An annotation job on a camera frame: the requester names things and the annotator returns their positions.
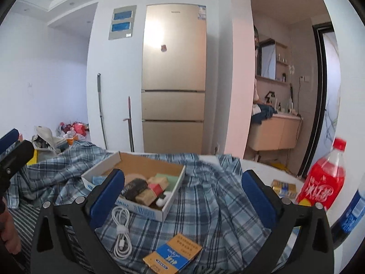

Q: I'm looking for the blue plaid shirt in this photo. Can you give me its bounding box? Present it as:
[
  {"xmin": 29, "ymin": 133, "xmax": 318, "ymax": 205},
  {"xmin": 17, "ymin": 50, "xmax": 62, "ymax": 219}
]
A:
[{"xmin": 6, "ymin": 140, "xmax": 286, "ymax": 274}]

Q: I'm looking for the frosted glass door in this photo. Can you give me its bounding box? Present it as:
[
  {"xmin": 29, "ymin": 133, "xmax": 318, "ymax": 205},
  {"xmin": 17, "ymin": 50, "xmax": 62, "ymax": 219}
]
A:
[{"xmin": 297, "ymin": 24, "xmax": 343, "ymax": 177}]

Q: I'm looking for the beige vanity cabinet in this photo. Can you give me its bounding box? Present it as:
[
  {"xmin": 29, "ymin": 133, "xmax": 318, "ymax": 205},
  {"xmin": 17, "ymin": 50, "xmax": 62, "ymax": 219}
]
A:
[{"xmin": 248, "ymin": 113, "xmax": 303, "ymax": 151}]

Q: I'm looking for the green sponge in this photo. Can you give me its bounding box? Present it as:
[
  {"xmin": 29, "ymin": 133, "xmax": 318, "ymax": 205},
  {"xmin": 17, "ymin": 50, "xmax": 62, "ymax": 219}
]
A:
[{"xmin": 155, "ymin": 173, "xmax": 181, "ymax": 192}]

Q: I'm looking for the red soda bottle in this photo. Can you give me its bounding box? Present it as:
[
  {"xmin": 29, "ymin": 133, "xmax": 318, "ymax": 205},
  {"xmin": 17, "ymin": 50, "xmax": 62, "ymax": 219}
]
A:
[{"xmin": 295, "ymin": 138, "xmax": 348, "ymax": 212}]

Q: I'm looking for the person's left hand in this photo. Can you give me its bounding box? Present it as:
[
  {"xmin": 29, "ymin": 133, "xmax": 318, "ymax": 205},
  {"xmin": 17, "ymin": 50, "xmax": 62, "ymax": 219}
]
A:
[{"xmin": 0, "ymin": 204, "xmax": 22, "ymax": 255}]

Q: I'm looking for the orange and blue box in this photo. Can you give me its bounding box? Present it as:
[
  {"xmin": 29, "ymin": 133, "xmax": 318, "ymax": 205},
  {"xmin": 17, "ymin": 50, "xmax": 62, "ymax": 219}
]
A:
[{"xmin": 143, "ymin": 233, "xmax": 203, "ymax": 272}]

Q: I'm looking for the grey mop handle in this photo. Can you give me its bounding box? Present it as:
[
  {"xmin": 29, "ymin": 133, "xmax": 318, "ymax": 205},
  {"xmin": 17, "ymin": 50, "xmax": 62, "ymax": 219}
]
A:
[{"xmin": 97, "ymin": 73, "xmax": 109, "ymax": 150}]

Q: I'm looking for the wooden block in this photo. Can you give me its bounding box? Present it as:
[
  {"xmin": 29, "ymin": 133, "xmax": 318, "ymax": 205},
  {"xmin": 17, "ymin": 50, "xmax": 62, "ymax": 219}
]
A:
[{"xmin": 135, "ymin": 176, "xmax": 169, "ymax": 206}]

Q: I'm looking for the shallow cardboard box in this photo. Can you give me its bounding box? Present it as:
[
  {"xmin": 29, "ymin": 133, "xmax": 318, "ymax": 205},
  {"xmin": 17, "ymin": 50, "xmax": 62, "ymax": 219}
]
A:
[{"xmin": 81, "ymin": 151, "xmax": 186, "ymax": 223}]

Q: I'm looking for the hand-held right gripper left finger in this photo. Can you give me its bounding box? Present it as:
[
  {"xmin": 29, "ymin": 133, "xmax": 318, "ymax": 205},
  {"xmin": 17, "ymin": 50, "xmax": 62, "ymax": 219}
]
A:
[{"xmin": 30, "ymin": 169, "xmax": 134, "ymax": 274}]

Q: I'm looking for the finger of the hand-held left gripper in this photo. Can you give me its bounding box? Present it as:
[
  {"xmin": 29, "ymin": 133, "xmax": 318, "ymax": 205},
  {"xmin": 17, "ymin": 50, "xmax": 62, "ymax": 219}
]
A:
[{"xmin": 0, "ymin": 129, "xmax": 20, "ymax": 154}]

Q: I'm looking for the gold wrapped snack pack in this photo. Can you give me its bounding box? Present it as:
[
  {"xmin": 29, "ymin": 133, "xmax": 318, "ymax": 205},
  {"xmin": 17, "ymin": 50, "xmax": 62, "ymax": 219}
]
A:
[{"xmin": 270, "ymin": 179, "xmax": 297, "ymax": 198}]

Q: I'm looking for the blue label drink bottle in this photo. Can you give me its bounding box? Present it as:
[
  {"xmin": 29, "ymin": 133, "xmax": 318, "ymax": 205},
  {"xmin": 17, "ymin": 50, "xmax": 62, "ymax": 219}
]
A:
[{"xmin": 329, "ymin": 187, "xmax": 365, "ymax": 250}]

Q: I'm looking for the grey wall electrical panel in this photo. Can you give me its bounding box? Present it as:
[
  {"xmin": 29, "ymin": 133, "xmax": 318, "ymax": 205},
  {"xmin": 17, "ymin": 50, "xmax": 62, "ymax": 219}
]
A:
[{"xmin": 108, "ymin": 5, "xmax": 137, "ymax": 41}]

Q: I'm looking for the gold refrigerator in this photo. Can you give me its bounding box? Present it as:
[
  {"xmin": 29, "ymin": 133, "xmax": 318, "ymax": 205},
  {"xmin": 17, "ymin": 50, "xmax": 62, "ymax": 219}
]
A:
[{"xmin": 141, "ymin": 3, "xmax": 207, "ymax": 155}]

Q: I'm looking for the black sponge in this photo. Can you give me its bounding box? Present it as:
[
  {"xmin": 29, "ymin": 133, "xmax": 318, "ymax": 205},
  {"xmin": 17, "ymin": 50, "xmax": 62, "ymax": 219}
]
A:
[{"xmin": 122, "ymin": 178, "xmax": 149, "ymax": 202}]

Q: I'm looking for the white charging cable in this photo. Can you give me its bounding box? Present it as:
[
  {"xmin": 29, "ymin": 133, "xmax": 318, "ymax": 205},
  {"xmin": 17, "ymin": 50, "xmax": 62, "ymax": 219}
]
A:
[{"xmin": 111, "ymin": 207, "xmax": 133, "ymax": 260}]

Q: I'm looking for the grey cloth bag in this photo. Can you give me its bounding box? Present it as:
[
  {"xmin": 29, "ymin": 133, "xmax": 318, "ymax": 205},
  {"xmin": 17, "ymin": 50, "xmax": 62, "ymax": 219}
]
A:
[{"xmin": 31, "ymin": 126, "xmax": 70, "ymax": 152}]

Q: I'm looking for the blue cloth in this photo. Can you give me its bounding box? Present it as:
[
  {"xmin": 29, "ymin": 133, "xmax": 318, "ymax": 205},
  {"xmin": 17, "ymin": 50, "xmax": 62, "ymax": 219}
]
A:
[{"xmin": 251, "ymin": 103, "xmax": 278, "ymax": 124}]

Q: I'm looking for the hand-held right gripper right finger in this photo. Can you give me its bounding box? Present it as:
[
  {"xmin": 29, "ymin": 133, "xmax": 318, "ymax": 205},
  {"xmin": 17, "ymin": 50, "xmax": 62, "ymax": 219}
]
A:
[{"xmin": 241, "ymin": 169, "xmax": 335, "ymax": 274}]

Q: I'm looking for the pile of red bags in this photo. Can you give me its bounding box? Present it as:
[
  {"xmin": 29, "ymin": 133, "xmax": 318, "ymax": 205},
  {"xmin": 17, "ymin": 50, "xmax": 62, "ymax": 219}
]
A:
[{"xmin": 58, "ymin": 121, "xmax": 89, "ymax": 141}]

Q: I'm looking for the wall mirror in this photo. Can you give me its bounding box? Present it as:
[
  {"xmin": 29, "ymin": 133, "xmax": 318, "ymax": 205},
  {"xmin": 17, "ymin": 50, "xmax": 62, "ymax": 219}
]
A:
[{"xmin": 256, "ymin": 38, "xmax": 277, "ymax": 81}]

